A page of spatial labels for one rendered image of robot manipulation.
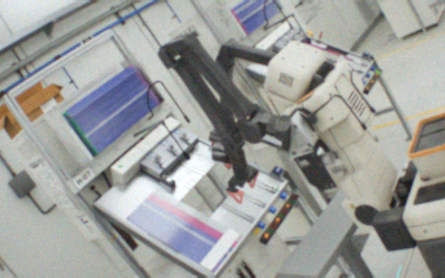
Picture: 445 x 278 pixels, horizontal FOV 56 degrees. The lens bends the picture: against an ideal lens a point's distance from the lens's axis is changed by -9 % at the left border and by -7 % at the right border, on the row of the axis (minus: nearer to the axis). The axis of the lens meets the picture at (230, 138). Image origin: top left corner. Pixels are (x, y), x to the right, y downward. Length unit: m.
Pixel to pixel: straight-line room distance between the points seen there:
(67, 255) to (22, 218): 0.46
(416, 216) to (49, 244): 2.90
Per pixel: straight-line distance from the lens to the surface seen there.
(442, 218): 1.40
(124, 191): 2.29
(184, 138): 2.44
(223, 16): 3.16
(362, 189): 1.62
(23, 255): 3.64
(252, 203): 2.24
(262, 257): 2.60
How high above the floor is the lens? 1.59
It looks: 13 degrees down
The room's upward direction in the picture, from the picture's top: 34 degrees counter-clockwise
